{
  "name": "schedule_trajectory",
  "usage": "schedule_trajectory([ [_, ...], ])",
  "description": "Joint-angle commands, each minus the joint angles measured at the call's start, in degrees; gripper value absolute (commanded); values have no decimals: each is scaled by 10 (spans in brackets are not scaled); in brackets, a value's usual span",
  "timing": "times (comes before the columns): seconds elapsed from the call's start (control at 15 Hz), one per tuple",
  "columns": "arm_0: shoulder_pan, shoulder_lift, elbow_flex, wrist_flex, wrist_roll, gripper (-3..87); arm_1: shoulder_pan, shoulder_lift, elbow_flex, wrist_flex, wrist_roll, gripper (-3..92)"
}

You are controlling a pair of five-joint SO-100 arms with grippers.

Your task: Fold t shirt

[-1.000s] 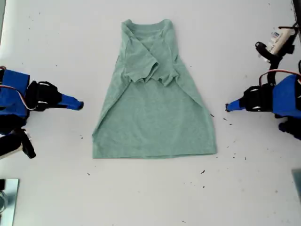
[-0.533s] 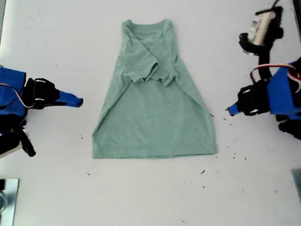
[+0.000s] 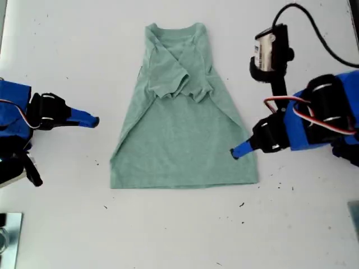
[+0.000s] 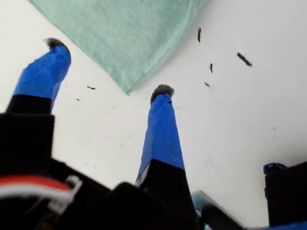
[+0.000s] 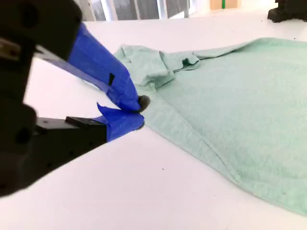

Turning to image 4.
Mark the green t-shirt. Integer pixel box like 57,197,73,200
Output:
27,0,207,95

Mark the gripper red white wire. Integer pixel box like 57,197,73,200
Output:
0,174,83,209

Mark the long black fuzz speck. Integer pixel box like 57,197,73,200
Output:
236,51,253,67

